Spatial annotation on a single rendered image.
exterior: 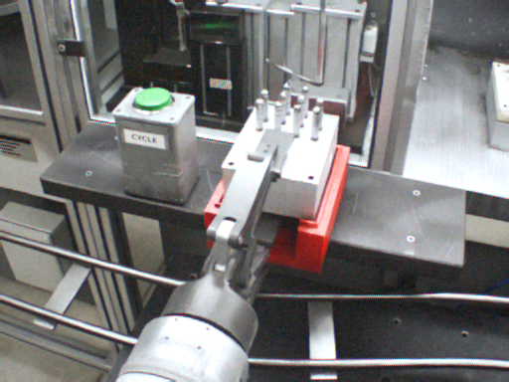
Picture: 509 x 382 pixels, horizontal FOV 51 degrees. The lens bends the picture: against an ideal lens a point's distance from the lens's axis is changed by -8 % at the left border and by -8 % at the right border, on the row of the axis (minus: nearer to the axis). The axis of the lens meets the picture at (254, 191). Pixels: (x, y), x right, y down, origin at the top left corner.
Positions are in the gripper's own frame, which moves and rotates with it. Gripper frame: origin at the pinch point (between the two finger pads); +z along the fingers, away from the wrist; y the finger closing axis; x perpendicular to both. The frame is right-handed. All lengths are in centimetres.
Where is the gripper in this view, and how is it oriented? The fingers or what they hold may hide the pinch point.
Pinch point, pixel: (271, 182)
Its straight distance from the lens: 57.6
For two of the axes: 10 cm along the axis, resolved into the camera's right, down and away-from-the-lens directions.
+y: 0.2, -7.5, -6.7
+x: -9.6, -2.1, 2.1
